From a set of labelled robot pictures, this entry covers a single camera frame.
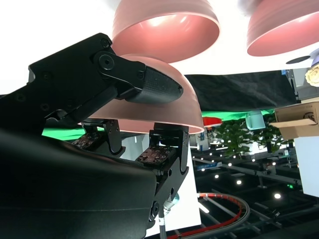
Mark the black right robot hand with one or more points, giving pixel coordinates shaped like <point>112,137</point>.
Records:
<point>62,186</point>

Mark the pink plastic bowl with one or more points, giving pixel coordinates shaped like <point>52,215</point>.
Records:
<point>184,109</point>
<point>279,30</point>
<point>162,37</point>

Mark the black stand pole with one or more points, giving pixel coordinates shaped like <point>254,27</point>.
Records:
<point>163,229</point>

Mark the red lamp-like object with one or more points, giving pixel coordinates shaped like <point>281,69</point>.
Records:
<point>211,122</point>

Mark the green cloth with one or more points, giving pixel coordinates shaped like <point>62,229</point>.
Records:
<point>224,115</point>

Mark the green leafy plant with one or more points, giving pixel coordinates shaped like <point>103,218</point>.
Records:
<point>234,139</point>

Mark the black backdrop cloth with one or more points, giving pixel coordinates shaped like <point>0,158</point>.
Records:
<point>236,92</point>

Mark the light blue grey housing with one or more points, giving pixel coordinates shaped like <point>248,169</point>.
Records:
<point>254,120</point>

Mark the brown cardboard box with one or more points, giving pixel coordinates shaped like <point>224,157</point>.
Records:
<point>294,112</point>

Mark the black round table grommet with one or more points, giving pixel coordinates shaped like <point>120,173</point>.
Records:
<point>297,60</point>

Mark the purple and yellow toy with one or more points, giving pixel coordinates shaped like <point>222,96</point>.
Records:
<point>314,74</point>

